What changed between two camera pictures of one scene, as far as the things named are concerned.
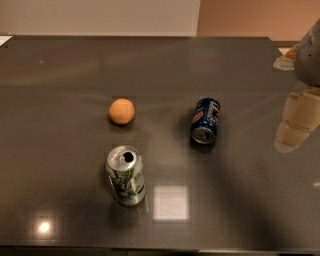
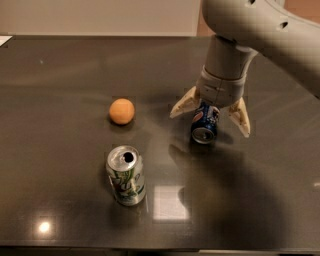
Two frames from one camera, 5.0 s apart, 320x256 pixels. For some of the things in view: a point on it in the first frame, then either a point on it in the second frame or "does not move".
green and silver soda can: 126,170 does not move
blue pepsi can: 205,119 does not move
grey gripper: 308,63 → 221,89
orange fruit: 121,111 does not move
